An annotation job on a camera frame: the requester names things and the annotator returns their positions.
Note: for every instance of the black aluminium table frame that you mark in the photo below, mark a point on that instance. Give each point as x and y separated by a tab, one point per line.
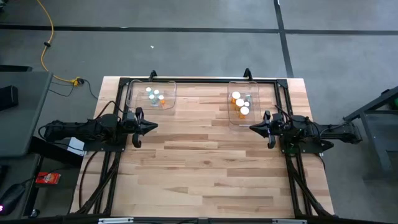
202	80

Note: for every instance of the dark grey low desk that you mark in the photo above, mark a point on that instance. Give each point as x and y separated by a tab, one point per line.
18	174

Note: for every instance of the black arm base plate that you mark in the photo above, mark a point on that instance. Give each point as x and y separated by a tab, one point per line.
93	147
311	148

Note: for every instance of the white paper sheet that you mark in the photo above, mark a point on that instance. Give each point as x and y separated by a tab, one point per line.
76	146

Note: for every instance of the black speaker box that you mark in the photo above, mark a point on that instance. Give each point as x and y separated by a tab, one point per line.
7	98

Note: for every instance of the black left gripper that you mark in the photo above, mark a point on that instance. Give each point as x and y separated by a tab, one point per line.
130	126

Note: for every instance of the large orange medicine bottle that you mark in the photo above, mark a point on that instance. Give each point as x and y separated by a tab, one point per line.
239	102
236	95
244	110

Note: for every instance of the clear plastic bin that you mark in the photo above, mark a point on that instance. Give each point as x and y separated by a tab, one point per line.
242	123
136	99

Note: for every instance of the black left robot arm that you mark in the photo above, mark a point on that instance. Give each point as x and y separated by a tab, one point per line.
77	130

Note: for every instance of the black metal stand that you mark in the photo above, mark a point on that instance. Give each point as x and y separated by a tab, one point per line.
377	146

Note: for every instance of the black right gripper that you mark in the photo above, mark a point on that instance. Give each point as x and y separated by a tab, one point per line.
278	127

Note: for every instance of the silver metal bracket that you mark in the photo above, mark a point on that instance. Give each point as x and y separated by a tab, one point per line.
115	220
289	221

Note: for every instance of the small orange medicine bottle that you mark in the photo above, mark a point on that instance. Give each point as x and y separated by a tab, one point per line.
161	97

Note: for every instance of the black computer mouse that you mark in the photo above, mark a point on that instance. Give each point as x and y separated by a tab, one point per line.
12	197

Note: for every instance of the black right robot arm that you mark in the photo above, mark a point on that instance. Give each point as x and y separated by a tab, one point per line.
335	133

